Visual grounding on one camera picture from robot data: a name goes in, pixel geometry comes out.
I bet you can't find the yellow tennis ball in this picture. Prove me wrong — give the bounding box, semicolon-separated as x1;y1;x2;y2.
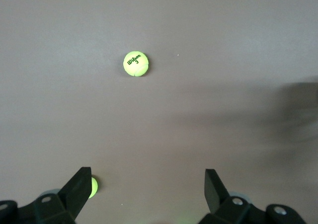
122;50;151;77
88;176;100;199

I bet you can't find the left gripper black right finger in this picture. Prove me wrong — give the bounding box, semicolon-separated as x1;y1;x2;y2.
198;168;307;224

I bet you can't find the brown table cover mat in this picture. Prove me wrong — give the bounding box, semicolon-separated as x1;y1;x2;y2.
0;0;318;224

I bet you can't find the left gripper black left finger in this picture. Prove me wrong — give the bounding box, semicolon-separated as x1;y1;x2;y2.
0;166;93;224

